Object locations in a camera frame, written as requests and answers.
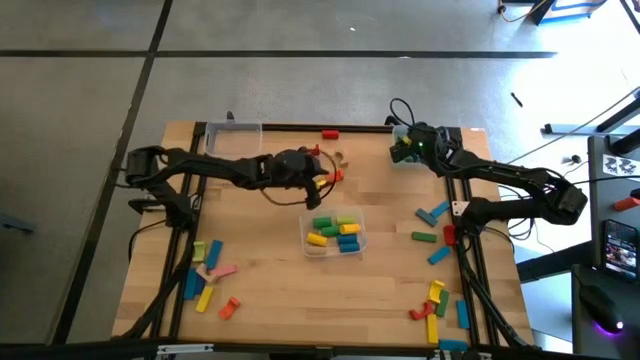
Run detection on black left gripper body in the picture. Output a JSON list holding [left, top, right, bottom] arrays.
[[299, 144, 332, 211]]

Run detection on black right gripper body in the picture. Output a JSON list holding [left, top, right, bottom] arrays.
[[390, 122, 451, 174]]

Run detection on clear plastic bin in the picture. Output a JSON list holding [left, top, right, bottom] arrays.
[[298, 207, 369, 259], [203, 119, 264, 162], [391, 124, 454, 170]]

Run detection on yellow wooden plank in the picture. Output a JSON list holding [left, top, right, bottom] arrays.
[[425, 313, 440, 345], [195, 285, 215, 314]]

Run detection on teal wooden plank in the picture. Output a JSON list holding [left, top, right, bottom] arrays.
[[415, 207, 440, 228]]

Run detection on pink wooden plank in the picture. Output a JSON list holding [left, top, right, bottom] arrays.
[[209, 264, 238, 281]]

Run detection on grey stand base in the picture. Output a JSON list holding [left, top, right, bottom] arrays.
[[543, 122, 609, 137]]

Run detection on natural wooden block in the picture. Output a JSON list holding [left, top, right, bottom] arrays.
[[195, 263, 217, 285]]

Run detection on wide blue wooden block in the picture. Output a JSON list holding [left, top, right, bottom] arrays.
[[182, 268, 206, 301]]

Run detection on paper with black patterns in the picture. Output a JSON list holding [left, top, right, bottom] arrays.
[[602, 153, 640, 177]]

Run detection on black stand legs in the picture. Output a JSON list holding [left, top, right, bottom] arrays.
[[594, 97, 640, 156]]

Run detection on smartphone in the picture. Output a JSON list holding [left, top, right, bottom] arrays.
[[602, 218, 640, 279]]

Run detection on black computer mouse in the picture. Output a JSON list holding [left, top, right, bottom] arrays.
[[579, 284, 626, 335]]

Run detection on dark floor object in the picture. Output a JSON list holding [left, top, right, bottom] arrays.
[[0, 214, 36, 236]]

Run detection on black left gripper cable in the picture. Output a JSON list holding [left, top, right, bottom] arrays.
[[258, 149, 339, 207]]

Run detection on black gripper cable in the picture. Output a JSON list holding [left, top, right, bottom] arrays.
[[258, 149, 339, 207], [388, 97, 417, 129]]

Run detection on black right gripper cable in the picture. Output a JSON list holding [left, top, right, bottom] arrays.
[[388, 97, 417, 129]]

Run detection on black right arm base cables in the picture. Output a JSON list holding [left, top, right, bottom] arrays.
[[499, 214, 536, 241]]

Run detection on yellow cable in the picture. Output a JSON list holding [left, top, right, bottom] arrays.
[[497, 0, 549, 25]]

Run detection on thin black power cable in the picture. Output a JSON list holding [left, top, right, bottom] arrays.
[[574, 175, 640, 191]]

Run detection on black left arm base cable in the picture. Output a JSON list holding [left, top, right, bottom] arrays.
[[128, 217, 174, 264]]

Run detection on silver frame bracket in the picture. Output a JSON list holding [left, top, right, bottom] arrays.
[[433, 349, 494, 360], [157, 342, 215, 356]]

